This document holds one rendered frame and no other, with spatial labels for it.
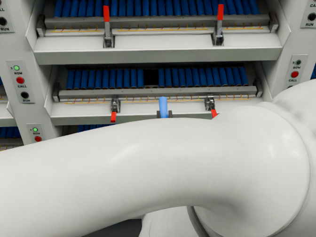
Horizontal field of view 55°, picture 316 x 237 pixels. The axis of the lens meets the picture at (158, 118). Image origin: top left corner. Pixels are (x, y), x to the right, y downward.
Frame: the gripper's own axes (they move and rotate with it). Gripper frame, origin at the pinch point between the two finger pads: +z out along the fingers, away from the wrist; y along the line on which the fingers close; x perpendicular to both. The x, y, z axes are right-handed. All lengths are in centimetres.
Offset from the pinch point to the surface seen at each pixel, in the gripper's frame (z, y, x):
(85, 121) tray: 22.1, 21.2, 10.7
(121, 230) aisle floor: 27, 14, 61
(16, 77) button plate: 18.9, 36.1, -3.6
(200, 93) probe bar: 25.0, -11.7, 4.3
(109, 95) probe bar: 24.7, 14.2, 4.1
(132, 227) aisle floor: 28, 10, 61
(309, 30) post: 18.0, -35.4, -14.5
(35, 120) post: 20.9, 34.4, 9.5
